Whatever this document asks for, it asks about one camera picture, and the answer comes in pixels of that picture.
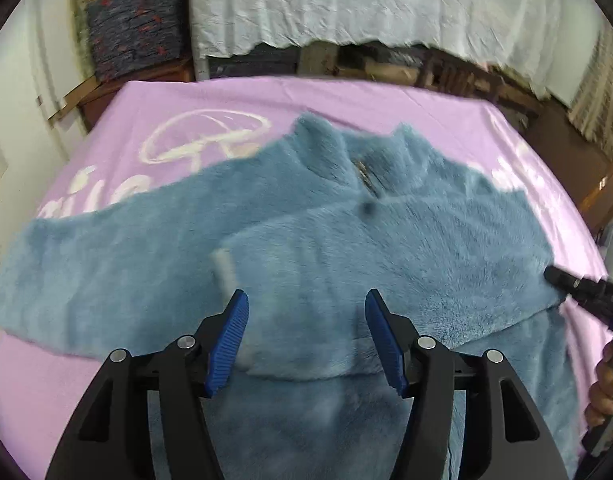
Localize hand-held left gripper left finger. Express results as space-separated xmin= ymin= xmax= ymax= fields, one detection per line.
xmin=45 ymin=289 xmax=250 ymax=480

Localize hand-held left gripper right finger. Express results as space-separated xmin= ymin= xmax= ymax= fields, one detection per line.
xmin=365 ymin=288 xmax=570 ymax=480

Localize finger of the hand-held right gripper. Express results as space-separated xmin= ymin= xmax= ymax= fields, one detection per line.
xmin=544 ymin=265 xmax=613 ymax=333

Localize blue fluffy jacket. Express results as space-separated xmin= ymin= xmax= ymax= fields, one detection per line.
xmin=0 ymin=112 xmax=585 ymax=480

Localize person's right hand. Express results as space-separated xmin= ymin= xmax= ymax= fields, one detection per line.
xmin=587 ymin=341 xmax=613 ymax=427

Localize brown wooden furniture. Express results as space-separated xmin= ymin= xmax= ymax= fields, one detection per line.
xmin=524 ymin=105 xmax=613 ymax=233

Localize beige striped curtain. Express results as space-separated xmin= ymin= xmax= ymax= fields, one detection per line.
xmin=569 ymin=25 xmax=613 ymax=158

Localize purple printed blanket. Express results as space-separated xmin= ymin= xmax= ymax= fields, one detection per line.
xmin=0 ymin=76 xmax=612 ymax=480

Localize dark wooden chair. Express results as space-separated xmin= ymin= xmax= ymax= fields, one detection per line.
xmin=417 ymin=50 xmax=492 ymax=98

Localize brown wooden cabinet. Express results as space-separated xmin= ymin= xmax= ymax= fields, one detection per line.
xmin=76 ymin=57 xmax=194 ymax=133

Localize stack of dark flat boxes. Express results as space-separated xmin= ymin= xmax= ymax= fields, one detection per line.
xmin=209 ymin=42 xmax=302 ymax=81

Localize stack of wooden boxes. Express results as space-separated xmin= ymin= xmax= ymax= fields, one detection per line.
xmin=301 ymin=40 xmax=417 ymax=81

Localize stack of patterned storage boxes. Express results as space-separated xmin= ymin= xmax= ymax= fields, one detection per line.
xmin=84 ymin=0 xmax=190 ymax=83

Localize leaning white boards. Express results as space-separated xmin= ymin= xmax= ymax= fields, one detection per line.
xmin=24 ymin=0 xmax=112 ymax=121

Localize white lace curtain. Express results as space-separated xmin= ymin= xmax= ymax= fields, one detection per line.
xmin=186 ymin=0 xmax=570 ymax=98

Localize green patterned panel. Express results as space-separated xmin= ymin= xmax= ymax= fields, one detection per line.
xmin=71 ymin=0 xmax=93 ymax=76

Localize grey metal shelf post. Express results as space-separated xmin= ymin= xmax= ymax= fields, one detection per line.
xmin=194 ymin=35 xmax=210 ymax=81

